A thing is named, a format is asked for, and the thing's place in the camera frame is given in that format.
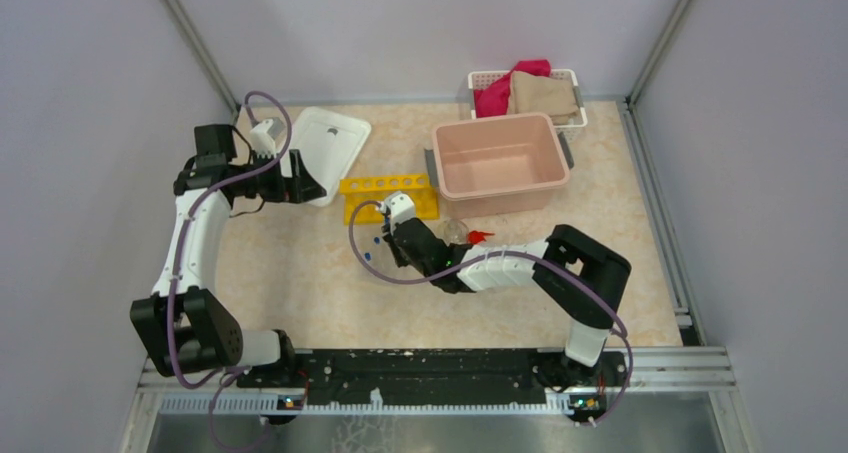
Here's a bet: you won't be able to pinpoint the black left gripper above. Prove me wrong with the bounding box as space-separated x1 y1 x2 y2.
230 148 325 203

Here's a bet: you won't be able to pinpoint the blue capped small tubes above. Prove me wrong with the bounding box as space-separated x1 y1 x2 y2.
360 223 392 263

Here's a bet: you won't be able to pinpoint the yellow test tube rack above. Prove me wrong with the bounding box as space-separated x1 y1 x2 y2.
338 174 440 226

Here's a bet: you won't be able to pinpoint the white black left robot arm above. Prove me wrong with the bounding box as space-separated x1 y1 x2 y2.
130 118 326 388

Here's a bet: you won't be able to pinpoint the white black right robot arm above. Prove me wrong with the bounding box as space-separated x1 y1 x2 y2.
382 218 632 385

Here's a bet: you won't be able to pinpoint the white plastic tray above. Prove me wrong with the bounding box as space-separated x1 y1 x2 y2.
288 107 372 207

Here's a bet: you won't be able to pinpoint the pink plastic tub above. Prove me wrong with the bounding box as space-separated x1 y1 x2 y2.
431 113 571 219

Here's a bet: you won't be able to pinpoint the red cloth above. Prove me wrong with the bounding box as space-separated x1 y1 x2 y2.
471 59 551 118

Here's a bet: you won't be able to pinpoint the white perforated basket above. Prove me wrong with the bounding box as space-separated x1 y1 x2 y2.
468 64 587 131

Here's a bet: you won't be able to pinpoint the beige cloth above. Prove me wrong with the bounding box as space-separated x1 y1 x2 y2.
507 72 580 125

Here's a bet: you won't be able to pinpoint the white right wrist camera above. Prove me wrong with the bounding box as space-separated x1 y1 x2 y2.
378 191 417 232

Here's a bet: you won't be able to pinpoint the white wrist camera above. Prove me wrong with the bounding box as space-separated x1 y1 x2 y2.
248 118 284 160
378 191 417 232

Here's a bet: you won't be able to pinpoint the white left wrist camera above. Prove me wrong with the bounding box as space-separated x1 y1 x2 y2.
248 118 284 160

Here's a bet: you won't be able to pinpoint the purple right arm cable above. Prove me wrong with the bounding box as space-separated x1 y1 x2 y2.
347 200 635 428

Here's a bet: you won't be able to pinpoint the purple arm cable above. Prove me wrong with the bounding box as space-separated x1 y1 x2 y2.
347 200 635 428
165 90 294 451

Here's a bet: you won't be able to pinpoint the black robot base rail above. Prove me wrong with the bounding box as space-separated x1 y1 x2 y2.
237 348 627 407

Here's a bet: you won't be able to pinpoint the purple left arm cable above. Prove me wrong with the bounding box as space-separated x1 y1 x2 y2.
165 90 294 451

